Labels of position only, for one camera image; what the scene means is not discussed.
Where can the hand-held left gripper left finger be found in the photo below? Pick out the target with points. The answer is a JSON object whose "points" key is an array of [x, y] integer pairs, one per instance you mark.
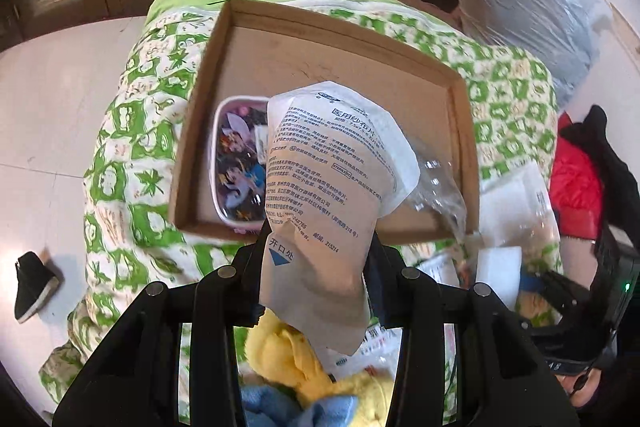
{"points": [[247, 267]]}

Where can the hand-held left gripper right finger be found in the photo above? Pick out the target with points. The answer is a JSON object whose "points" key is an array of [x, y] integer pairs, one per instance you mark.
{"points": [[385, 272]]}

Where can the yellow cloth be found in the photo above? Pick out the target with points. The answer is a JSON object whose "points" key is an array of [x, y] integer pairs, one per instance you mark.
{"points": [[280, 357]]}

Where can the white printed gauze packet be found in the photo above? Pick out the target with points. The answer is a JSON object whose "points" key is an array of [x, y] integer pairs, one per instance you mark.
{"points": [[320, 167]]}

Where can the blue cloth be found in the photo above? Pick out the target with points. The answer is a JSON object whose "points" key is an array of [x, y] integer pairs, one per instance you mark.
{"points": [[270, 407]]}

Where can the cardboard box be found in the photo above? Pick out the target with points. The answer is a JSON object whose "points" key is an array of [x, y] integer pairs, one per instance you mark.
{"points": [[350, 57]]}

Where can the small white packet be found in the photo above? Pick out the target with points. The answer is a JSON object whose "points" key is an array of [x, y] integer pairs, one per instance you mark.
{"points": [[440, 267]]}

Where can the red garment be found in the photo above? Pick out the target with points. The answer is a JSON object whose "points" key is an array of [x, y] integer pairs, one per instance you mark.
{"points": [[575, 187]]}

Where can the clear plastic bag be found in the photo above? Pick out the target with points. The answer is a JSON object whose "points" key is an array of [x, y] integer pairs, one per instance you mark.
{"points": [[435, 187]]}

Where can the cartoon printed case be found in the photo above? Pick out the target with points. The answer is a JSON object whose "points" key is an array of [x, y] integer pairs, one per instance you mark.
{"points": [[237, 167]]}

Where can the black garment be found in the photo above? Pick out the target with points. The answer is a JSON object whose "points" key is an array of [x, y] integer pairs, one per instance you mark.
{"points": [[607, 167]]}

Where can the large white cotton pack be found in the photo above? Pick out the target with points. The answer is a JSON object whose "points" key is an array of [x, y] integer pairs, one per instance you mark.
{"points": [[515, 197]]}

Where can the green patterned blanket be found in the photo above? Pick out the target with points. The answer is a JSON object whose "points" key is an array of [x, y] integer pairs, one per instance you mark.
{"points": [[130, 167]]}

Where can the black shoe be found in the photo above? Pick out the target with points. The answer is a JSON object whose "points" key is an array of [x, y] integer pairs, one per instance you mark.
{"points": [[32, 287]]}

